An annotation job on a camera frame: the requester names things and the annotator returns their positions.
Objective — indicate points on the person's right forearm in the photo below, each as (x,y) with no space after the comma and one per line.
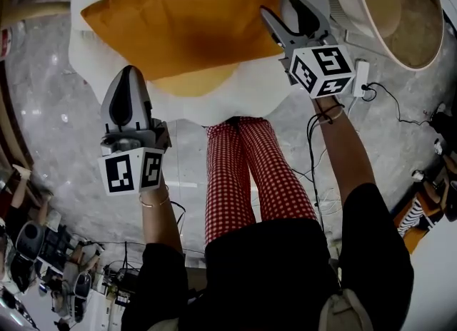
(346,158)

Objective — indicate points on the orange pillow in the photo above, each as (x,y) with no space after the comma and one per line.
(178,12)

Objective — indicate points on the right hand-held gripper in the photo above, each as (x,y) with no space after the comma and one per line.
(325,69)

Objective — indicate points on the orange striped bag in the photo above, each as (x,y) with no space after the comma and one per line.
(414,222)

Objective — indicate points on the white power strip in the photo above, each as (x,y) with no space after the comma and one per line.
(360,76)

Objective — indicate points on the person's left forearm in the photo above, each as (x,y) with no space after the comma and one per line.
(157,222)

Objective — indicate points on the white egg-shaped seat cushion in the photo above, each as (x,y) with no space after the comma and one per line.
(228,108)

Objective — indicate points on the round wooden basket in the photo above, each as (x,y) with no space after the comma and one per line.
(410,30)

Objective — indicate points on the person's red checked trousers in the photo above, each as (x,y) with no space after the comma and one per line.
(228,179)

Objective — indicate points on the person's black shirt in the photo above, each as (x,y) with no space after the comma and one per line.
(267,269)

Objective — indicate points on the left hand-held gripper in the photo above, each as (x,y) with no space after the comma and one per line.
(128,169)

